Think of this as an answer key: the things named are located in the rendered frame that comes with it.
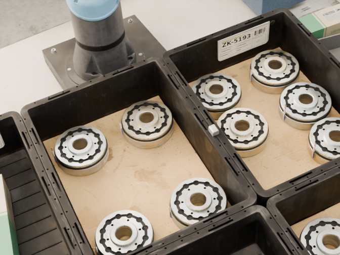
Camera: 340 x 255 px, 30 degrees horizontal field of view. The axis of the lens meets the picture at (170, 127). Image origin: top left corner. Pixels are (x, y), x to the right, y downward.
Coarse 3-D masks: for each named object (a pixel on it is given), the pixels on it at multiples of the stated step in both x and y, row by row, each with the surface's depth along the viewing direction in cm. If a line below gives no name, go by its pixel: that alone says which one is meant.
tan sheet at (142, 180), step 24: (96, 120) 131; (120, 120) 131; (48, 144) 128; (120, 144) 127; (168, 144) 126; (120, 168) 123; (144, 168) 123; (168, 168) 122; (192, 168) 122; (72, 192) 120; (96, 192) 120; (120, 192) 120; (144, 192) 119; (168, 192) 119; (96, 216) 117; (168, 216) 116
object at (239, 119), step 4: (240, 116) 125; (244, 116) 125; (232, 120) 124; (236, 120) 124; (240, 120) 125; (244, 120) 124; (248, 120) 124; (232, 124) 124; (248, 124) 124; (252, 124) 123; (232, 128) 123; (252, 128) 123; (232, 132) 123; (236, 132) 122; (240, 132) 122; (244, 132) 122; (248, 132) 122; (252, 132) 123; (240, 136) 122; (244, 136) 122
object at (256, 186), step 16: (272, 16) 134; (288, 16) 133; (224, 32) 131; (304, 32) 130; (176, 48) 129; (192, 48) 130; (320, 48) 127; (336, 64) 124; (192, 96) 121; (208, 112) 118; (224, 144) 113; (240, 160) 110; (336, 160) 109; (304, 176) 108; (256, 192) 106; (272, 192) 106
